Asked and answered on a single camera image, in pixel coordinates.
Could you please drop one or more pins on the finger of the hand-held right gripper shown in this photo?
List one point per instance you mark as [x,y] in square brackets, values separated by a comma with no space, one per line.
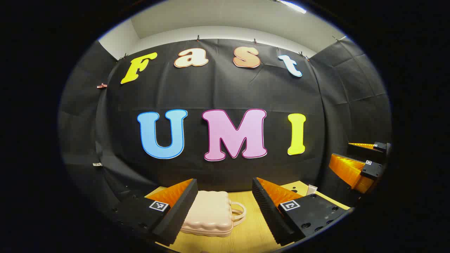
[379,146]
[351,172]

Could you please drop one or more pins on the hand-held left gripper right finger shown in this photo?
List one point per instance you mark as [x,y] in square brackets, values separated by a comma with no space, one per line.
[267,211]

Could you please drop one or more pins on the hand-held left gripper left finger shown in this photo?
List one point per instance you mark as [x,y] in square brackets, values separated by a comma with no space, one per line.
[177,214]

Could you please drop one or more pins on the pink suitcase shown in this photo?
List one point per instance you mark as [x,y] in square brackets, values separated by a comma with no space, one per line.
[207,214]

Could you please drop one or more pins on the white squeeze tube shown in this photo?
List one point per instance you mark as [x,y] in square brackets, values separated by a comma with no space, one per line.
[312,189]

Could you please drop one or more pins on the black backdrop cloth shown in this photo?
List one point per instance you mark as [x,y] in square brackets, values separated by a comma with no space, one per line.
[228,91]

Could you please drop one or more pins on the pink clip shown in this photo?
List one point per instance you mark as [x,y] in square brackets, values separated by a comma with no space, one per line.
[102,85]

